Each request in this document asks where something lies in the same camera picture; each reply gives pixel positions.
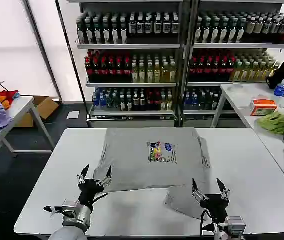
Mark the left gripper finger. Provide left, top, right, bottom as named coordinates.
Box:
left=95, top=164, right=113, bottom=188
left=76, top=163, right=90, bottom=186

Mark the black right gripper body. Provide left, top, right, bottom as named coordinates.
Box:
left=199, top=194, right=230, bottom=224

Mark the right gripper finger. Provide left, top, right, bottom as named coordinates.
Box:
left=215, top=177, right=231, bottom=201
left=191, top=177, right=209, bottom=202

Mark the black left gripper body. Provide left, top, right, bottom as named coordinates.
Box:
left=77, top=179, right=105, bottom=208

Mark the grey printed t-shirt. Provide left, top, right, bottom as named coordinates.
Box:
left=93, top=127, right=211, bottom=221

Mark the brown cardboard box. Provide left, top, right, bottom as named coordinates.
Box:
left=14, top=96, right=59, bottom=128

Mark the green cloth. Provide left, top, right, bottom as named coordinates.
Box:
left=256, top=111, right=284, bottom=136

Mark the white desk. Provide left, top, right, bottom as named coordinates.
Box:
left=210, top=83, right=284, bottom=194

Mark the orange tissue box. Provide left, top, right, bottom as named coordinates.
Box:
left=249, top=98, right=278, bottom=117

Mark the white side table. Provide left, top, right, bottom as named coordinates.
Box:
left=0, top=96, right=55, bottom=186

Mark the white tape roll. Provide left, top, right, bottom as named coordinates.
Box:
left=228, top=84, right=244, bottom=94

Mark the orange cloth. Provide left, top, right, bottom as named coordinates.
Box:
left=0, top=96, right=11, bottom=110

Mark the red cloth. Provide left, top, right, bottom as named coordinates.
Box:
left=0, top=90, right=19, bottom=106

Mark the blue water bottle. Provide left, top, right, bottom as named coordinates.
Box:
left=273, top=79, right=284, bottom=97

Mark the shelf with dark bottles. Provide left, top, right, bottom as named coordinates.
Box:
left=181, top=0, right=284, bottom=128
left=66, top=0, right=185, bottom=128

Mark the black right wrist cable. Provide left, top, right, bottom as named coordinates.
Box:
left=200, top=209, right=215, bottom=236

